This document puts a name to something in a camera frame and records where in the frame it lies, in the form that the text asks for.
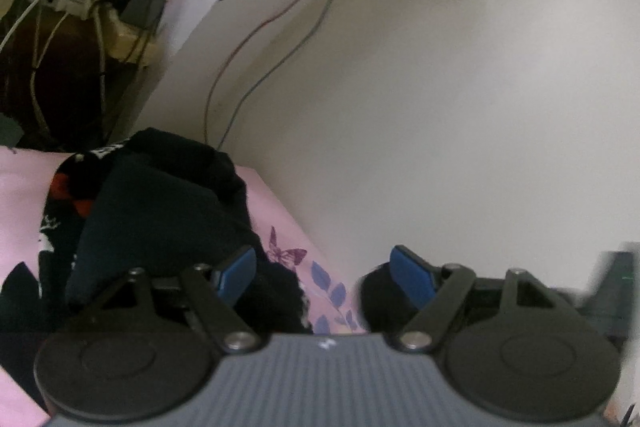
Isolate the black patterned garment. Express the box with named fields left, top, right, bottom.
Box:
left=1, top=129, right=310, bottom=397

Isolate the pink floral bed sheet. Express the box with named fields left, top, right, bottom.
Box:
left=0, top=145, right=371, bottom=427

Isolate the black power adapter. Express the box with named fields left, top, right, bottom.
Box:
left=116, top=0, right=166, bottom=29

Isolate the red wall wire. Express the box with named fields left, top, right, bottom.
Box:
left=202, top=0, right=393, bottom=145

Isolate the grey wall wire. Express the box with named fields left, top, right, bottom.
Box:
left=217, top=0, right=357, bottom=151

